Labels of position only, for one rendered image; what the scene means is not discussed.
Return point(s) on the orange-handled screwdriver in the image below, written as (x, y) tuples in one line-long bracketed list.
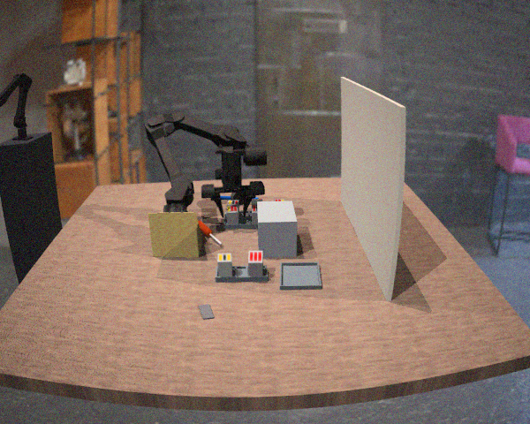
[(206, 231)]

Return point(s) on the beige flat panel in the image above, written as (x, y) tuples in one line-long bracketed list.
[(373, 175)]

